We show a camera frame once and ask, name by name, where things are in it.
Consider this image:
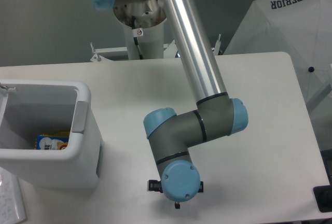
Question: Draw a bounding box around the blue and yellow snack box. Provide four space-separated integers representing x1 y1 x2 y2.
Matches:
34 131 70 150

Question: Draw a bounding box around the white trash can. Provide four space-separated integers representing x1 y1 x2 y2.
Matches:
1 79 103 188

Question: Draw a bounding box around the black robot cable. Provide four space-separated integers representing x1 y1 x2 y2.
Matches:
131 16 144 60

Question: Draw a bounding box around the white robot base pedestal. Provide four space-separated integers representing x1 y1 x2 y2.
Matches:
113 0 167 60

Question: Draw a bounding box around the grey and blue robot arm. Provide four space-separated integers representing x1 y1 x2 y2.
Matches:
89 0 248 208

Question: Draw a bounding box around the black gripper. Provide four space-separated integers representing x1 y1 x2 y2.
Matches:
147 179 204 209

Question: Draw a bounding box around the black device at table edge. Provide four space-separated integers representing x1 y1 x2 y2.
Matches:
313 185 331 213

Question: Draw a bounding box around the white Superior umbrella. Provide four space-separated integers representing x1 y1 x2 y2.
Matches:
223 0 332 121

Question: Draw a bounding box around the white paper notebook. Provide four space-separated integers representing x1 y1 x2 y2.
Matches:
1 168 27 223

